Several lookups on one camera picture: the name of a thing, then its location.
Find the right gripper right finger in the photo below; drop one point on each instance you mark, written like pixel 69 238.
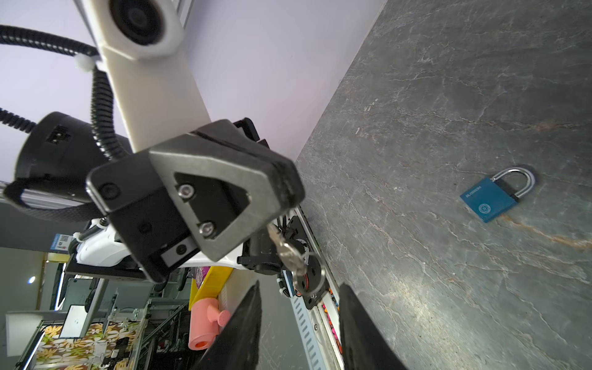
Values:
pixel 363 346

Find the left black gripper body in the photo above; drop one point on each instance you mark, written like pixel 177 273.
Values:
pixel 131 194

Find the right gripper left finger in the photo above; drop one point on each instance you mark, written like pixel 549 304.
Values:
pixel 237 347

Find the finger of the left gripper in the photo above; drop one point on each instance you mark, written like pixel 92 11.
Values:
pixel 226 186

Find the silver key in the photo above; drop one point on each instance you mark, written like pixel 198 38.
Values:
pixel 291 254

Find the blue padlock smaller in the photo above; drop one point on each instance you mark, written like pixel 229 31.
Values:
pixel 488 200

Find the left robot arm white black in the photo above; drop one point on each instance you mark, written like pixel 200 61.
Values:
pixel 50 183

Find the pink cylinder object outside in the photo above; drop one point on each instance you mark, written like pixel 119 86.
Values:
pixel 207 321

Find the yellow bin outside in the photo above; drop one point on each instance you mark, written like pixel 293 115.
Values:
pixel 211 286

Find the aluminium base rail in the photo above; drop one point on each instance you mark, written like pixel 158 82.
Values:
pixel 317 315

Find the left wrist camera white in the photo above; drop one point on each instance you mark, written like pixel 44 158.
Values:
pixel 142 50

